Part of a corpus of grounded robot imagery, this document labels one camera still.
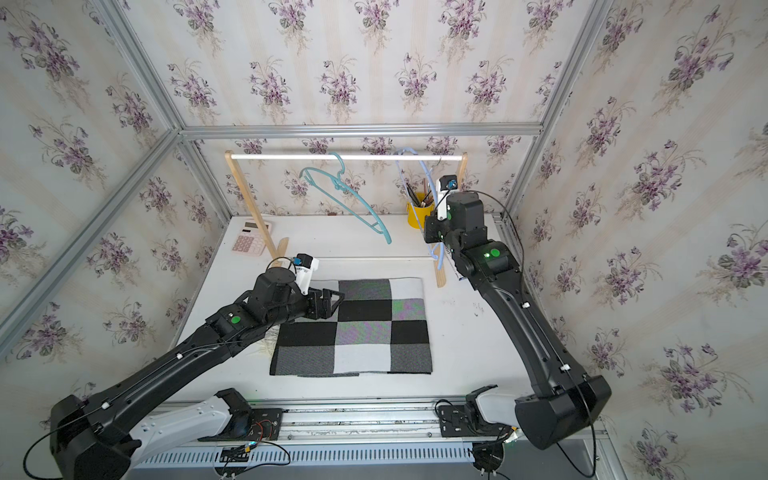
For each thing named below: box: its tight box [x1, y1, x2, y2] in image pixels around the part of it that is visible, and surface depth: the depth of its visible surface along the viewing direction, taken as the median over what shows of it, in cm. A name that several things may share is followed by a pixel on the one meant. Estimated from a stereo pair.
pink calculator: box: [231, 220, 272, 257], surface depth 113 cm
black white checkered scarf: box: [270, 277, 433, 377], surface depth 86 cm
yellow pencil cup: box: [406, 201, 435, 230], surface depth 117 cm
